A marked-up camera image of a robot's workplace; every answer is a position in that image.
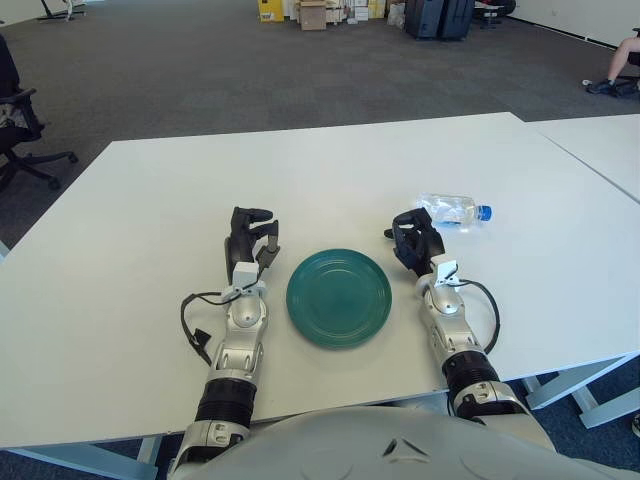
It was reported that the seated person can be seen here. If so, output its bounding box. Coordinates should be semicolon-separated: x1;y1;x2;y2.
587;24;640;96

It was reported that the brown cardboard box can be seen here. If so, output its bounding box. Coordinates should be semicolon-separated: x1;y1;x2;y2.
298;0;326;31

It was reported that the clear plastic water bottle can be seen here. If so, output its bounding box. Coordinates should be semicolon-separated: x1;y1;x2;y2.
415;192;495;234

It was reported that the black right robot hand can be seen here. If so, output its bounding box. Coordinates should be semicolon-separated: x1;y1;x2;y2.
383;207;447;279

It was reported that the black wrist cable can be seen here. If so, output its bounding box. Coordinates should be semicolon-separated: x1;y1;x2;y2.
457;278;501;354
180;291;236;366

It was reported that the grey robot torso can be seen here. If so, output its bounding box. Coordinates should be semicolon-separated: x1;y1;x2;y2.
189;404;640;480

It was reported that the distant desk frame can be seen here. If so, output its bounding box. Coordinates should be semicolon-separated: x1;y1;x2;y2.
34;0;89;22

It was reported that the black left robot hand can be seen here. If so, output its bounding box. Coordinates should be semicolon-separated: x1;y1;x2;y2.
223;205;281;285

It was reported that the black distant office chair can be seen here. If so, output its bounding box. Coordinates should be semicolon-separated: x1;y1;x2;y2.
472;0;516;29

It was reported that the black cabinet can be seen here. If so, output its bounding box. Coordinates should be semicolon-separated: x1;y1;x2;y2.
403;0;444;40

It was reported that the yellow cardboard box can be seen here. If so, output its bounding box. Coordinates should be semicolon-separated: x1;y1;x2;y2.
257;0;285;24

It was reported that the stack of white boxes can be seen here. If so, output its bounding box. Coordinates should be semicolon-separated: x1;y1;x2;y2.
324;0;389;25

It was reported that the green round plate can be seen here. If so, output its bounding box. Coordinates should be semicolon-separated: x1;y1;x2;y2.
285;248;394;351

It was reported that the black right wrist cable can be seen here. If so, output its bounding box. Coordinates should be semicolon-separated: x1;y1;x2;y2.
457;278;501;354

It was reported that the black suitcase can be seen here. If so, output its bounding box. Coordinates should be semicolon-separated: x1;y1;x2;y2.
438;0;474;41

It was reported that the black empty office chair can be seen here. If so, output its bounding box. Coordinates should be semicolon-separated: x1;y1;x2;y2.
0;34;79;194

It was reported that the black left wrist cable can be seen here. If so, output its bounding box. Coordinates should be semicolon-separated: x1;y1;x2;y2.
180;291;236;366

